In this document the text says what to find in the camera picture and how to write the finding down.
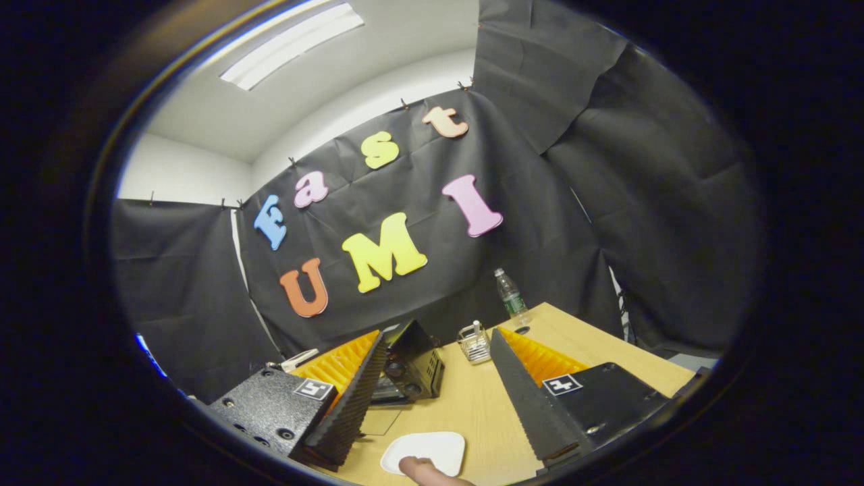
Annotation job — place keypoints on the white toaster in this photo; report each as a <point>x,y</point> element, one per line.
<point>297,358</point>

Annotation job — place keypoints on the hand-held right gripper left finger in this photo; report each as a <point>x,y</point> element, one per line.
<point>354,405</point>

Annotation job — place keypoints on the ceiling light panel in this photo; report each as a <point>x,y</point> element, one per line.
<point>290,44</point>

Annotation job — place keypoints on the black backdrop cloth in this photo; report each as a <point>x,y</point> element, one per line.
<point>540,202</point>

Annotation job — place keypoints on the clear glass jar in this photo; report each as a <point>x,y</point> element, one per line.
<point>474,345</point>

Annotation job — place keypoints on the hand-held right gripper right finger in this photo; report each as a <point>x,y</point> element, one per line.
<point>533,412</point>

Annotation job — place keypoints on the white square plate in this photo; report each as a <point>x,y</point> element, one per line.
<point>432,445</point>

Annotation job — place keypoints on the clear plastic bottle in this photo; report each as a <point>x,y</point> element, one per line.
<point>511,297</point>

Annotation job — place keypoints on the black electric oven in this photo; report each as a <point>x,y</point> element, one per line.
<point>418,364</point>

